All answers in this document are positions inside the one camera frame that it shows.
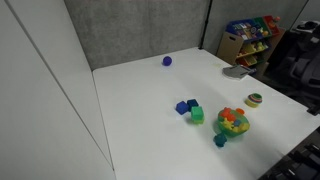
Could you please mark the orange toy piece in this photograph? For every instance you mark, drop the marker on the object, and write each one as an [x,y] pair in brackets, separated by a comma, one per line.
[226,113]

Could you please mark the teal toy block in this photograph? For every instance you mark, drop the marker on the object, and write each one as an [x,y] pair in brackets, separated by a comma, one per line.
[220,140]

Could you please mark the purple ball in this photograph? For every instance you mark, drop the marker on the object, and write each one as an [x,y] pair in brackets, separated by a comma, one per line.
[167,60]

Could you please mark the large green bowl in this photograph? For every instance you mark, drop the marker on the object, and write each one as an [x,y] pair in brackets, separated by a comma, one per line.
[233,132]

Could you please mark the blue storage bin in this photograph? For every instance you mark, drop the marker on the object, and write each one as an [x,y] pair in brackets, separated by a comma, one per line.
[238,27]

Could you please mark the yellow-green block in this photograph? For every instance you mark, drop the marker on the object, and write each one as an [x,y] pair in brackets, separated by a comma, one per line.
[199,122]

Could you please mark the yellow toy piece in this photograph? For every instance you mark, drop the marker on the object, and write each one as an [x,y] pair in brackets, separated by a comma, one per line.
[228,124]

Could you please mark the black pole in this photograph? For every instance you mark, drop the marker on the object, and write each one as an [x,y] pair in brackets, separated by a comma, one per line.
[206,23]

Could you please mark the red storage bin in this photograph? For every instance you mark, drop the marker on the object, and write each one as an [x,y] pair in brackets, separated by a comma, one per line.
[271,22]

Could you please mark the yellow storage bin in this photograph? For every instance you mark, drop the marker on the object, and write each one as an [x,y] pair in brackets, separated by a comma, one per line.
[248,49]

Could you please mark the wooden toy shelf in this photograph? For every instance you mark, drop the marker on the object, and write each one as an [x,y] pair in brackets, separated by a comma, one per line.
[230,45]

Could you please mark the green storage bin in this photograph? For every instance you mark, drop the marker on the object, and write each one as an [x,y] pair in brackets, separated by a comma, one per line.
[261,24]

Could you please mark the dark blue cube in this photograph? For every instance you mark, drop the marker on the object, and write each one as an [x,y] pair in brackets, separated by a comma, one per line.
[192,103]

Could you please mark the green cube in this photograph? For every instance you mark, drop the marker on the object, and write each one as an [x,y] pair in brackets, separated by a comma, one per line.
[197,113]

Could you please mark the small orange bowl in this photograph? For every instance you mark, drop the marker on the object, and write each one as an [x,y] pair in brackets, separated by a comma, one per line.
[240,111]

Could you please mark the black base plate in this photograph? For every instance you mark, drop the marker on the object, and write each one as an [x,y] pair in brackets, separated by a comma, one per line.
[296,160]

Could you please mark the small yellow bowl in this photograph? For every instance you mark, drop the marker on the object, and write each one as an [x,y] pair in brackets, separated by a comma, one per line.
[252,103]

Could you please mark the grey metal plate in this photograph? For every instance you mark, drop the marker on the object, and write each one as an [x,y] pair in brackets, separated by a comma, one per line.
[236,71]

